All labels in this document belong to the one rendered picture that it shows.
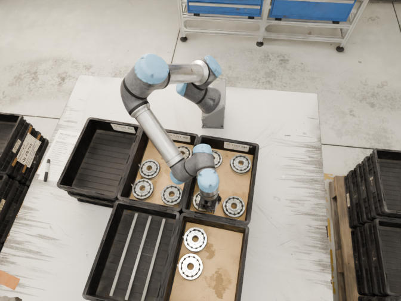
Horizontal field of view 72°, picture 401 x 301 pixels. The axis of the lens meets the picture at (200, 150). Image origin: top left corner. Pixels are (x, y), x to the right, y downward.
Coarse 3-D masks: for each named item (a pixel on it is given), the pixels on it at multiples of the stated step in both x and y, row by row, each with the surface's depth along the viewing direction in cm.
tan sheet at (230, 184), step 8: (224, 152) 143; (232, 152) 143; (224, 160) 141; (224, 168) 139; (224, 176) 137; (232, 176) 137; (240, 176) 137; (248, 176) 136; (224, 184) 135; (232, 184) 135; (240, 184) 135; (248, 184) 135; (224, 192) 133; (232, 192) 133; (240, 192) 133; (192, 200) 132; (192, 208) 130; (224, 216) 128
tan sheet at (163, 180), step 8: (152, 144) 147; (176, 144) 146; (184, 144) 146; (152, 152) 145; (144, 160) 143; (160, 160) 142; (168, 168) 140; (160, 176) 138; (168, 176) 138; (160, 184) 136; (168, 184) 136; (160, 192) 134; (152, 200) 132; (160, 200) 132
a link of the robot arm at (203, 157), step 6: (204, 144) 106; (198, 150) 105; (204, 150) 104; (210, 150) 106; (192, 156) 107; (198, 156) 104; (204, 156) 103; (210, 156) 104; (186, 162) 108; (192, 162) 105; (198, 162) 103; (204, 162) 102; (210, 162) 102; (186, 168) 108; (192, 168) 106; (198, 168) 102; (192, 174) 108
